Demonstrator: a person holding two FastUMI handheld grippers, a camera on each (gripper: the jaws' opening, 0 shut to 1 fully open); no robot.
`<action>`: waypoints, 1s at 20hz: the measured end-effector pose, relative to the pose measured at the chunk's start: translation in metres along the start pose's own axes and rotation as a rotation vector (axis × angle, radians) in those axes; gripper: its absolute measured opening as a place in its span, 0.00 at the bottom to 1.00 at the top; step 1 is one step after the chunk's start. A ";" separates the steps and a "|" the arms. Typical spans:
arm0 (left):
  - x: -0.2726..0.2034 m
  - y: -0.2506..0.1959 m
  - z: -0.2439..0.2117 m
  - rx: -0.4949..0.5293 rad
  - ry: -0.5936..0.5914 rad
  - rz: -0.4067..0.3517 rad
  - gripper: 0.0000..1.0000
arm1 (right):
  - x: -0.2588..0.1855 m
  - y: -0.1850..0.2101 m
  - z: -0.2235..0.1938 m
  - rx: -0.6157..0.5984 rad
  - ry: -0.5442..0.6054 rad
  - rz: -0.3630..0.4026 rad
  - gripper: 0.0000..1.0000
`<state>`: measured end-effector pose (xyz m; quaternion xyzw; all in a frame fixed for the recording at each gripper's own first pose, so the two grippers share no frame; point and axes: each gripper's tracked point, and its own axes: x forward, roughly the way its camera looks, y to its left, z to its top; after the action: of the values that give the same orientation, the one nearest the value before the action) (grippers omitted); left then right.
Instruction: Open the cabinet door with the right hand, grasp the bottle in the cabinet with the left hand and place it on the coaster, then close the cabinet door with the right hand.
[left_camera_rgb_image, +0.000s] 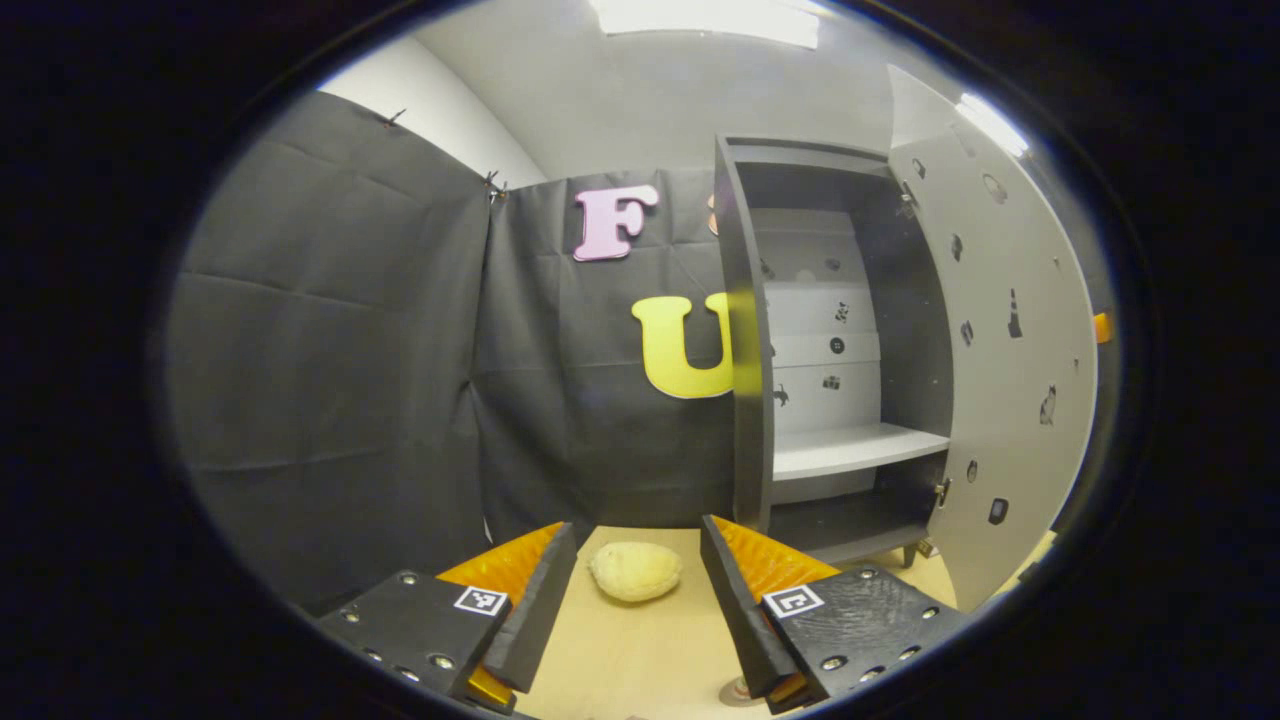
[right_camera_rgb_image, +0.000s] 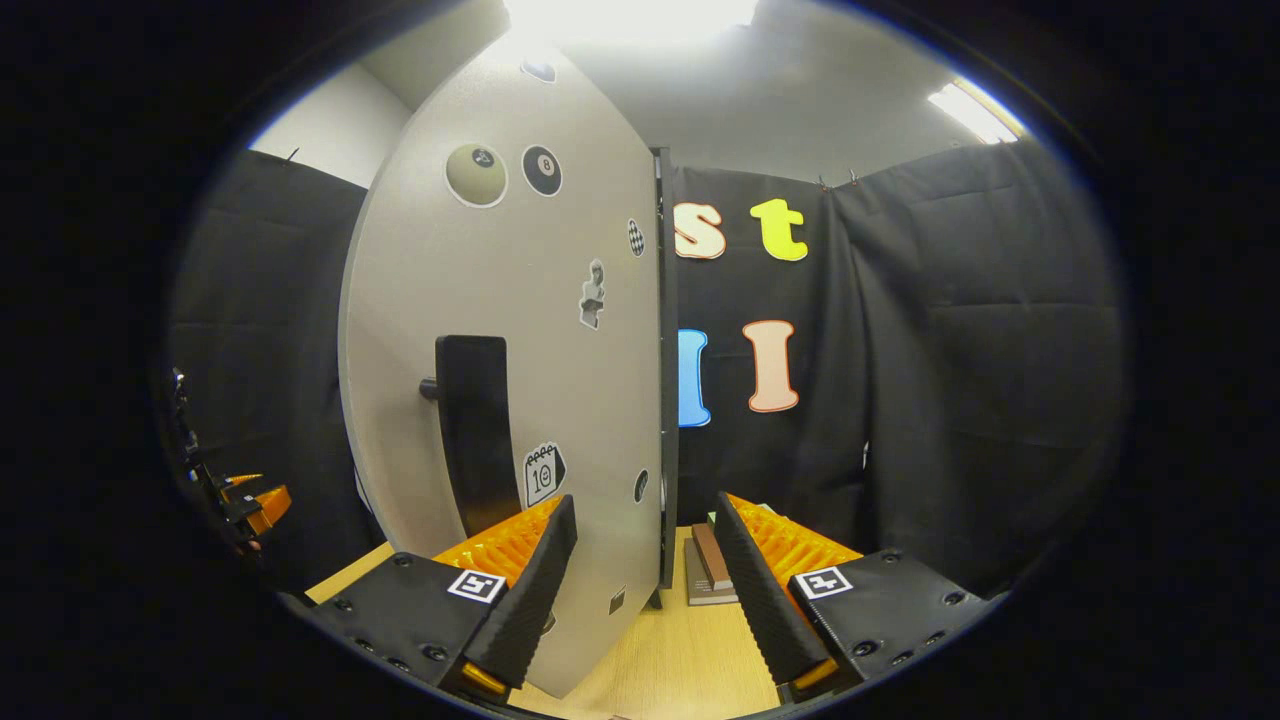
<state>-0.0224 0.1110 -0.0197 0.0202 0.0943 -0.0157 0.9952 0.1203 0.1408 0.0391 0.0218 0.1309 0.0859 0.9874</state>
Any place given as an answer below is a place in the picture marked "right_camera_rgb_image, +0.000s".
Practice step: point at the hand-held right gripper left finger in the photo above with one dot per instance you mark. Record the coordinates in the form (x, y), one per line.
(535, 590)

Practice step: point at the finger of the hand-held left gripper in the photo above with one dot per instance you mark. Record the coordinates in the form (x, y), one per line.
(243, 479)
(270, 505)

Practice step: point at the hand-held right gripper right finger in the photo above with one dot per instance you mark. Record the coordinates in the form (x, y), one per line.
(758, 600)

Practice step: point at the dark grey cabinet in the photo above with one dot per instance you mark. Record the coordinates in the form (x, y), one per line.
(668, 400)

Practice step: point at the grey cabinet door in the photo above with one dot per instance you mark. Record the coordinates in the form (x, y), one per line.
(500, 270)

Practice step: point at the grey book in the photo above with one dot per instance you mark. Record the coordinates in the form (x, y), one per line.
(700, 597)

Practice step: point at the brown book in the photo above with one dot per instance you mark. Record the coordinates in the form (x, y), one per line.
(712, 560)

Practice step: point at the black backdrop cloth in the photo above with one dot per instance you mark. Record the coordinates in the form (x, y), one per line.
(950, 400)

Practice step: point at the small ceiling light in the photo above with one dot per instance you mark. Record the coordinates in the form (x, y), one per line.
(975, 112)

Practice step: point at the large ceiling light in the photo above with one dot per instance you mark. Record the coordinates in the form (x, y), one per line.
(630, 18)

